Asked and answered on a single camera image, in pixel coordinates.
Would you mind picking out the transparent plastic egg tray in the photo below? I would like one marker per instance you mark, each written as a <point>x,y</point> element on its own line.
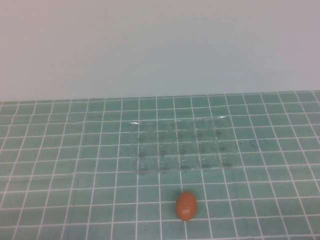
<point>185,145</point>

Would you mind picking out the brown egg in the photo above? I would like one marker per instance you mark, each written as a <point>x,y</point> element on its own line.
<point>186,206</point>

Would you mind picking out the green checkered tablecloth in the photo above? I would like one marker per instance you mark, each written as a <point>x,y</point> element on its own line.
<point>62,175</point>

